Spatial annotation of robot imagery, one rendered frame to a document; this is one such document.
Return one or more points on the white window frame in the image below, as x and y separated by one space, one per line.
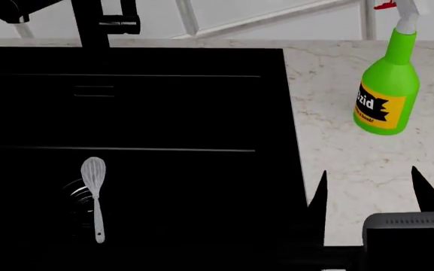
277 17

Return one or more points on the dark grey wrist camera box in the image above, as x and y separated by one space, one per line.
412 242

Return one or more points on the green spray bottle yellow label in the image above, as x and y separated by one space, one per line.
391 84

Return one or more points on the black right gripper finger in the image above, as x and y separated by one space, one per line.
319 203
429 197

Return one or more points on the metal sink drain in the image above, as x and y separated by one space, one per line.
76 197

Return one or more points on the white whisk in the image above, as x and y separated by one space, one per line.
93 172

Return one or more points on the black kitchen sink basin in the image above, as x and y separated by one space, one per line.
186 113

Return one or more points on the black kitchen faucet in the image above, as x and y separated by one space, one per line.
94 25

